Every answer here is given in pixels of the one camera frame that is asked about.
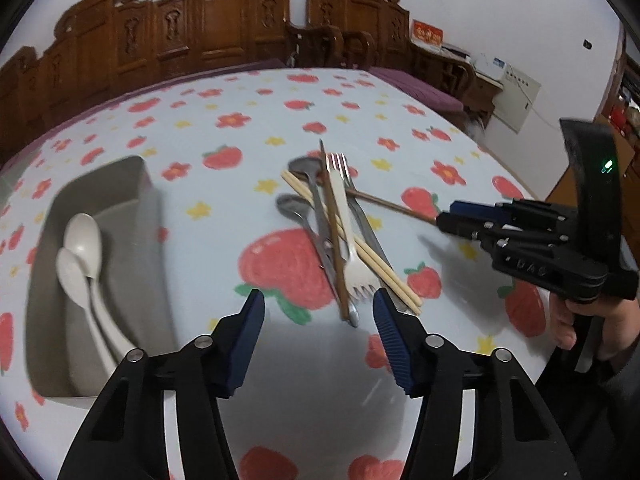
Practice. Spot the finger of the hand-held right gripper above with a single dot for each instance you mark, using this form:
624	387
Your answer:
460	225
475	208

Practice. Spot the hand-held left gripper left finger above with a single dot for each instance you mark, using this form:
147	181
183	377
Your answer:
247	340

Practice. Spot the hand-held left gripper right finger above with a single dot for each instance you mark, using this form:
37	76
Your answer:
392	340

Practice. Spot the dark brown chopstick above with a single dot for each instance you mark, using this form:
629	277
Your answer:
337	260
400	206

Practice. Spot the white plastic fork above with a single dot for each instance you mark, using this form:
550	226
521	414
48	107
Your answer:
345	225

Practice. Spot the grey rectangular tray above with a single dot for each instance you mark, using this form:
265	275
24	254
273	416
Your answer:
140	260

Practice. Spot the metal fork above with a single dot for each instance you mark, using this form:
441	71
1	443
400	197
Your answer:
336	162

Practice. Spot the metal spoon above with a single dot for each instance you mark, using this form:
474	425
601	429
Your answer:
305	165
292	205

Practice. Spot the person's right forearm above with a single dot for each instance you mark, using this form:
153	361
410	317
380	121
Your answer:
600	410

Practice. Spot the person's right hand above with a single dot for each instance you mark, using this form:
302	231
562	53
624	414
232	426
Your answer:
562	325

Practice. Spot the purple seat cushion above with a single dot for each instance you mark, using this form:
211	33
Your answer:
415	87

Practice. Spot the red desk calendar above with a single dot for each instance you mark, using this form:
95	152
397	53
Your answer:
427	34

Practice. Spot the strawberry printed tablecloth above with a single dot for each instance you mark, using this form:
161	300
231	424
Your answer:
200	160

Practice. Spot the white plastic spoon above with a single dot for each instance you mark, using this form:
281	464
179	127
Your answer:
69	272
82	240

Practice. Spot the dark wooden dining chair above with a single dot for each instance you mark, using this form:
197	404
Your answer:
360	45
320	40

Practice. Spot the carved wooden armchair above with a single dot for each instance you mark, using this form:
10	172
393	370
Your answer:
360	20

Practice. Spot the long carved wooden bench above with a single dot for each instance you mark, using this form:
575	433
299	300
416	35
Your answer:
220	30

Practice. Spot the white wall box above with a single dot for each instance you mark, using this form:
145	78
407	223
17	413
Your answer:
517	95

